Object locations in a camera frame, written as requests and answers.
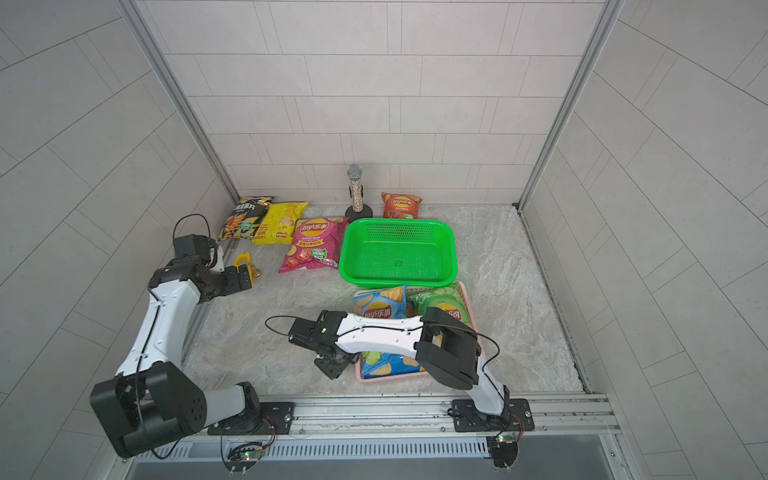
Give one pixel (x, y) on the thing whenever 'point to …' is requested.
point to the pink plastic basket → (421, 376)
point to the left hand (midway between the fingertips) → (237, 276)
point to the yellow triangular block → (245, 259)
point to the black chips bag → (245, 218)
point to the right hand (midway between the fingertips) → (339, 367)
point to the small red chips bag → (400, 206)
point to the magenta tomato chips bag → (316, 243)
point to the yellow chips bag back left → (277, 225)
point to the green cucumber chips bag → (448, 297)
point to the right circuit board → (503, 451)
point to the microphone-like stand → (357, 210)
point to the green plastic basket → (397, 252)
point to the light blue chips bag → (386, 303)
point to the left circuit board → (244, 456)
